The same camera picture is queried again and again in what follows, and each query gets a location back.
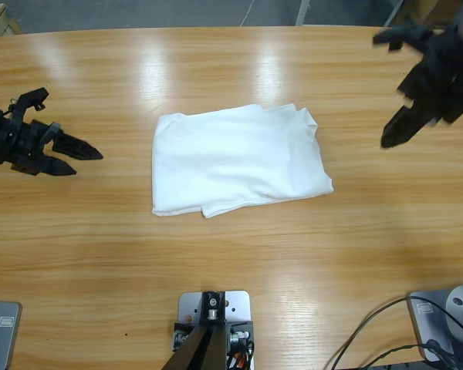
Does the long black cable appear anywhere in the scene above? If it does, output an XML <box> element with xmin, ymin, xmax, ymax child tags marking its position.
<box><xmin>331</xmin><ymin>297</ymin><xmax>463</xmax><ymax>370</ymax></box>

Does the cardboard box with blue print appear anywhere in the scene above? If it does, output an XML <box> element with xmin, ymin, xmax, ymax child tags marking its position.
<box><xmin>391</xmin><ymin>0</ymin><xmax>441</xmax><ymax>29</ymax></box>

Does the black and orange cable bundle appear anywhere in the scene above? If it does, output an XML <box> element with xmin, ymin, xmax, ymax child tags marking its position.
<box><xmin>226</xmin><ymin>341</ymin><xmax>258</xmax><ymax>370</ymax></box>

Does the white T-shirt with UNITREE print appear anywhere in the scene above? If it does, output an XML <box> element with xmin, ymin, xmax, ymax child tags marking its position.
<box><xmin>150</xmin><ymin>103</ymin><xmax>335</xmax><ymax>220</ymax></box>

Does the black block with silver connector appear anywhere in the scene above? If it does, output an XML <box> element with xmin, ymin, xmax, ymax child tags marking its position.
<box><xmin>226</xmin><ymin>320</ymin><xmax>255</xmax><ymax>348</ymax></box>

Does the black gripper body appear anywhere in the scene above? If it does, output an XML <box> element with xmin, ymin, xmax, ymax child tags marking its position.
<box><xmin>0</xmin><ymin>111</ymin><xmax>65</xmax><ymax>177</ymax></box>
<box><xmin>397</xmin><ymin>25</ymin><xmax>463</xmax><ymax>124</ymax></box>

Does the white metal frame leg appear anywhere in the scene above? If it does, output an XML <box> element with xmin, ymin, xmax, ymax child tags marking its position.
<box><xmin>295</xmin><ymin>0</ymin><xmax>314</xmax><ymax>26</ymax></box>
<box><xmin>384</xmin><ymin>0</ymin><xmax>407</xmax><ymax>27</ymax></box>

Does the cardboard box with dark lettering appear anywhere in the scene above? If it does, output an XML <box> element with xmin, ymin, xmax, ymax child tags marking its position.
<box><xmin>420</xmin><ymin>0</ymin><xmax>463</xmax><ymax>31</ymax></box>

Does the white camera mounting plate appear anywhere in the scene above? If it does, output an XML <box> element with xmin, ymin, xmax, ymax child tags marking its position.
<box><xmin>172</xmin><ymin>291</ymin><xmax>255</xmax><ymax>370</ymax></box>

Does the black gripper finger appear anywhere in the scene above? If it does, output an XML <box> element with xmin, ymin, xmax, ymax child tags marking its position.
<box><xmin>52</xmin><ymin>133</ymin><xmax>104</xmax><ymax>161</ymax></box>
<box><xmin>380</xmin><ymin>99</ymin><xmax>443</xmax><ymax>150</ymax></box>
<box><xmin>38</xmin><ymin>153</ymin><xmax>78</xmax><ymax>177</ymax></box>

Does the black and silver clamp fitting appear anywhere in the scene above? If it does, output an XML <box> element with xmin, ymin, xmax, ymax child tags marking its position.
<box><xmin>171</xmin><ymin>322</ymin><xmax>194</xmax><ymax>352</ymax></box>

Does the dark camera post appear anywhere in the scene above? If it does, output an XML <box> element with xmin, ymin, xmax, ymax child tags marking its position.
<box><xmin>165</xmin><ymin>323</ymin><xmax>229</xmax><ymax>370</ymax></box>

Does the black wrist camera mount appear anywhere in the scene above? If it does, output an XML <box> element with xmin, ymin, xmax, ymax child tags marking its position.
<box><xmin>8</xmin><ymin>87</ymin><xmax>49</xmax><ymax>125</ymax></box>
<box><xmin>372</xmin><ymin>21</ymin><xmax>435</xmax><ymax>53</ymax></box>

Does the wooden pallet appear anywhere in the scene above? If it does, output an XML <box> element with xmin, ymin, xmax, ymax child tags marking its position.
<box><xmin>0</xmin><ymin>2</ymin><xmax>23</xmax><ymax>38</ymax></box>

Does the black bracket with silver bolt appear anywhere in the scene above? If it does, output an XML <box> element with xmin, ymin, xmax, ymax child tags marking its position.
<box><xmin>200</xmin><ymin>291</ymin><xmax>228</xmax><ymax>327</ymax></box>

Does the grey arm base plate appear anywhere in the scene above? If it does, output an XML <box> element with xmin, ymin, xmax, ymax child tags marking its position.
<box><xmin>0</xmin><ymin>301</ymin><xmax>23</xmax><ymax>370</ymax></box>
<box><xmin>407</xmin><ymin>289</ymin><xmax>463</xmax><ymax>363</ymax></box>

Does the thin black cable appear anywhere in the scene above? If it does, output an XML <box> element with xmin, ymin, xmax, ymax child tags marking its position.
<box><xmin>370</xmin><ymin>345</ymin><xmax>429</xmax><ymax>370</ymax></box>

